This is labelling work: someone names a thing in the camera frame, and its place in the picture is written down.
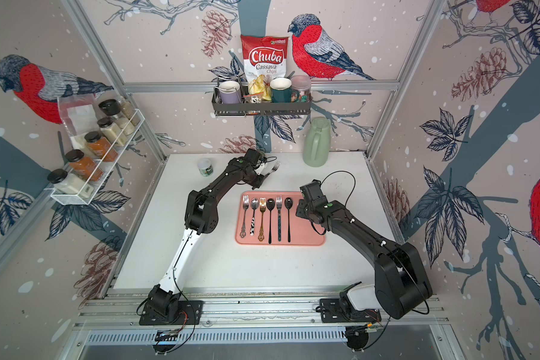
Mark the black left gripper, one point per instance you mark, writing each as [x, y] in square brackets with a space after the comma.
[259, 181]

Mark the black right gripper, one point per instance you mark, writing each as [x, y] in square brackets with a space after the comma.
[299, 210]

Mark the silver fork ornate handle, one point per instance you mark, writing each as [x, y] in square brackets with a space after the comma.
[245, 207]

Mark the silver spoon patterned handle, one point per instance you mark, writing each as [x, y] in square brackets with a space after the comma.
[255, 203]

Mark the black spoon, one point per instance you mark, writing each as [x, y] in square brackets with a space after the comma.
[289, 205]
[270, 204]

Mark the gold fork ornate handle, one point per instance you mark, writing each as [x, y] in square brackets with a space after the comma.
[262, 208]

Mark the dark grey fork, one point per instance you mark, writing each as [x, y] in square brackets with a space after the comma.
[273, 169]

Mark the silver fork teal handle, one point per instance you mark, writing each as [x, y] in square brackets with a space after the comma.
[279, 204]

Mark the pink plastic tray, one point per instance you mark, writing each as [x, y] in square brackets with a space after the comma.
[302, 234]

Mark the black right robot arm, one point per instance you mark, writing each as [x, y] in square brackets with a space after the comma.
[400, 281]

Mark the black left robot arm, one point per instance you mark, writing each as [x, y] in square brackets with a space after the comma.
[201, 217]

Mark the small white jar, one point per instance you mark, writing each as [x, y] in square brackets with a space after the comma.
[205, 166]

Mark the green plastic jug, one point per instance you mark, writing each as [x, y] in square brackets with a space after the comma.
[317, 142]

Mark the purple mug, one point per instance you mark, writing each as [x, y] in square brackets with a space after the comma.
[230, 92]

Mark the yellow snack packet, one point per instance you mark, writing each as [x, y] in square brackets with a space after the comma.
[259, 90]

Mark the dark green mug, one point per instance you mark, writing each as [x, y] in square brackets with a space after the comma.
[281, 90]

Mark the pink lidded jar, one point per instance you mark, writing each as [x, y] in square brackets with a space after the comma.
[301, 88]

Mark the red Chuba chips bag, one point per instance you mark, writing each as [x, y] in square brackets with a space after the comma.
[264, 56]

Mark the beige spice jar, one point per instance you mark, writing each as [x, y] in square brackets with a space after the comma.
[112, 132]

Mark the red-orange spice jar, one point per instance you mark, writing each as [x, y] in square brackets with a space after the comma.
[101, 146]

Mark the large black-lid spice jar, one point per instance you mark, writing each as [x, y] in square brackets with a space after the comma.
[111, 108]

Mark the clear acrylic spice rack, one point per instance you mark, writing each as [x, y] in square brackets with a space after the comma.
[105, 167]

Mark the orange spice jar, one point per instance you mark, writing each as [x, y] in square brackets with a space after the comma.
[83, 165]

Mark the clear plastic bag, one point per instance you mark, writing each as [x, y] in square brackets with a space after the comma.
[79, 118]

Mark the white spice jar front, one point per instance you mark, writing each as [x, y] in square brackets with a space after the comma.
[69, 183]

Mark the black wall shelf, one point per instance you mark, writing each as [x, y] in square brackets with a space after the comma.
[245, 108]

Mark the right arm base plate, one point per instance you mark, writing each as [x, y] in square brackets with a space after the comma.
[338, 310]

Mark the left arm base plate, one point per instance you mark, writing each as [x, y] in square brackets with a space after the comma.
[176, 313]

